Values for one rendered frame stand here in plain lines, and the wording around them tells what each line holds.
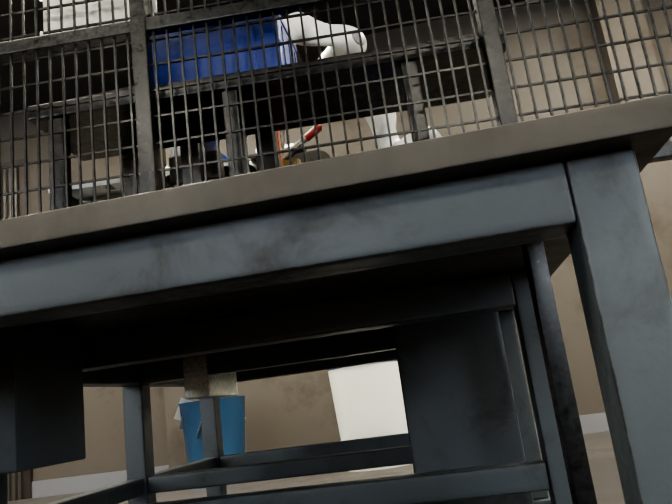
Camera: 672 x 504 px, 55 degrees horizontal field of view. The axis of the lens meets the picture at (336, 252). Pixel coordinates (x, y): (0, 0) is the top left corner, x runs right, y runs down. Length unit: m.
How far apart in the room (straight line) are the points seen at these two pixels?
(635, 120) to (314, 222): 0.38
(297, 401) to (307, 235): 4.08
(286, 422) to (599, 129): 4.27
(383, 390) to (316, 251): 3.19
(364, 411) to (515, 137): 3.29
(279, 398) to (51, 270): 4.03
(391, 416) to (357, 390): 0.25
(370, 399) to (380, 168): 3.24
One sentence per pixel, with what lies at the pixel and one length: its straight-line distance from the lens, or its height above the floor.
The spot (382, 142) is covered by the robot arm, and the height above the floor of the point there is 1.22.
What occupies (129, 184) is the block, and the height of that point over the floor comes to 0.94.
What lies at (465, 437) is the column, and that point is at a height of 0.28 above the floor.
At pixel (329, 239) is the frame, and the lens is 0.79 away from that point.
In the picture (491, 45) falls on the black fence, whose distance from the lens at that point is 1.21.
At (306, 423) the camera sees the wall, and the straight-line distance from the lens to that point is 4.83.
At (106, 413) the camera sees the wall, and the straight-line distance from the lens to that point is 5.41.
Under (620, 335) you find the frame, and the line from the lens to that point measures 0.77.
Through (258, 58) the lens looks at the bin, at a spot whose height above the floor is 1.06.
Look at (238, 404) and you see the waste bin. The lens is 4.34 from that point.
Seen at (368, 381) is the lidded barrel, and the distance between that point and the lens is 3.94.
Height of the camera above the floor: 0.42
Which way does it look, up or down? 13 degrees up
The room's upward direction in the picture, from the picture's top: 7 degrees counter-clockwise
